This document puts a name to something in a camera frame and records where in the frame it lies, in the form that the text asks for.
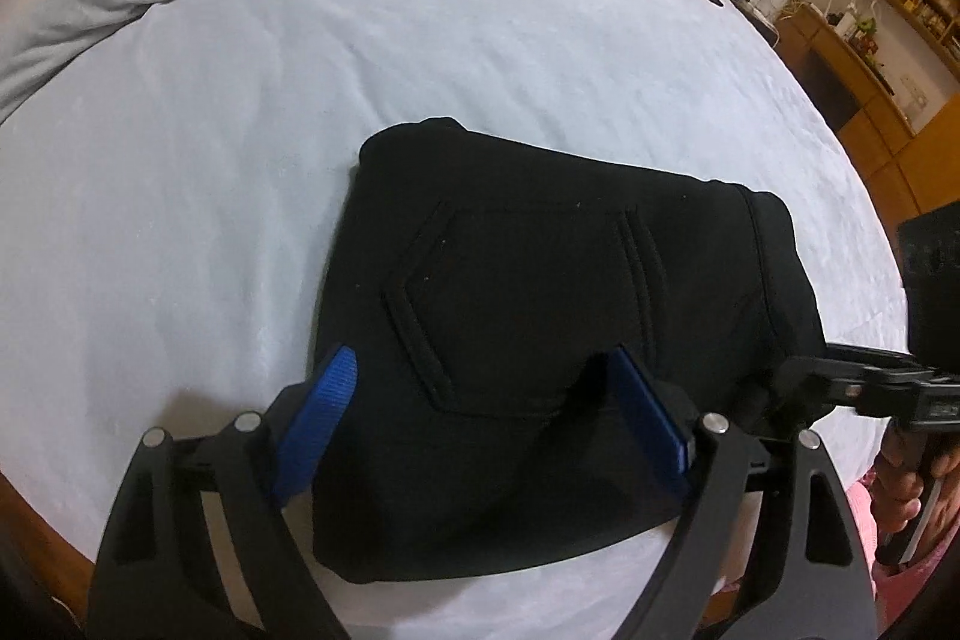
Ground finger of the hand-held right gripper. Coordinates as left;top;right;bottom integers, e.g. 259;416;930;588
771;355;901;420
820;342;914;368

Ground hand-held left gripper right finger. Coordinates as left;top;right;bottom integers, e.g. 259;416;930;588
600;344;880;640

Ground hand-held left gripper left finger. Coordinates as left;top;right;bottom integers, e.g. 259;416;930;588
86;344;361;640

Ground black pants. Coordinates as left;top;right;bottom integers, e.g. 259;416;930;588
309;116;830;585

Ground person's right hand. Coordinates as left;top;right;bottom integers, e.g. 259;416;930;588
872;428;928;537

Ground wooden desk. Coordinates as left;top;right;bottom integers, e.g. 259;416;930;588
778;1;960;215

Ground bed with light blue sheet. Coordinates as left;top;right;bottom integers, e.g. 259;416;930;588
0;0;912;618

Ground white power strip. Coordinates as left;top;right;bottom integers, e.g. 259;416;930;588
737;0;779;32

